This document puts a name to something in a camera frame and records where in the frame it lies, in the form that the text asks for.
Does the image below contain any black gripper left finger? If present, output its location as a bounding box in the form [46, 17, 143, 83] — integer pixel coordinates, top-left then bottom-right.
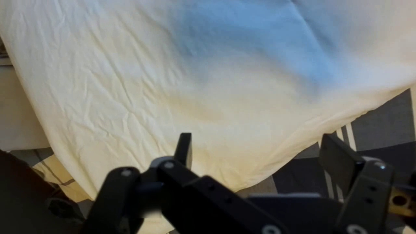
[82, 131, 287, 234]

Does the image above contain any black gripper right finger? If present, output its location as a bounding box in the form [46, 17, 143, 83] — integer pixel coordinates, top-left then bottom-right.
[317, 131, 416, 234]

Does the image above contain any white pillow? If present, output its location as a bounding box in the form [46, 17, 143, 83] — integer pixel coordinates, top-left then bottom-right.
[0, 0, 416, 234]

